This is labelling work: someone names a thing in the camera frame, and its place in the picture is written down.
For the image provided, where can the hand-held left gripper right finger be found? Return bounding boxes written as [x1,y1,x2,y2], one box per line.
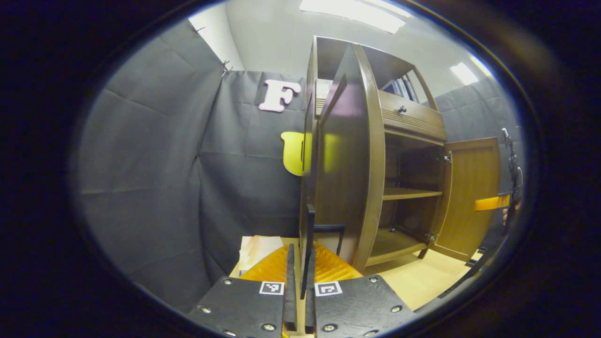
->
[305,241,416,338]

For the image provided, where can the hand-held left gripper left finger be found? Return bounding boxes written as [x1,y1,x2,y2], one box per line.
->
[188,244,298,338]

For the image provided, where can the wooden cabinet door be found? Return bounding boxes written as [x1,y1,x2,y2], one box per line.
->
[310,43,386,274]
[430,137,502,262]

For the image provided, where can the black door handle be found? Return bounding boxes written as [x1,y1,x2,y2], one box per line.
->
[300,204,316,300]

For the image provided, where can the wooden double-door shoe cabinet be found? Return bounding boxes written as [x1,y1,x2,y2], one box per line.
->
[300,35,502,274]

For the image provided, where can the cream cover book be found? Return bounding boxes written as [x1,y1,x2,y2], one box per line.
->
[239,235,285,277]

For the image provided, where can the wooden inner shelf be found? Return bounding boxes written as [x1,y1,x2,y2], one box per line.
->
[383,188,443,201]

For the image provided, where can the wooden ribbed drawer front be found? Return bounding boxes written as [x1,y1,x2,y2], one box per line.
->
[316,79,447,141]

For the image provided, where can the small ceiling light panel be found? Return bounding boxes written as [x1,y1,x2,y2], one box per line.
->
[450,62,491,85]

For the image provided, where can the dark spine book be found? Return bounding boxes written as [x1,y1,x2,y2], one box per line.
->
[404,75,420,103]

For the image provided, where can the large ceiling light panel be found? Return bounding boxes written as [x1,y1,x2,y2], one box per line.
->
[300,0,411,33]

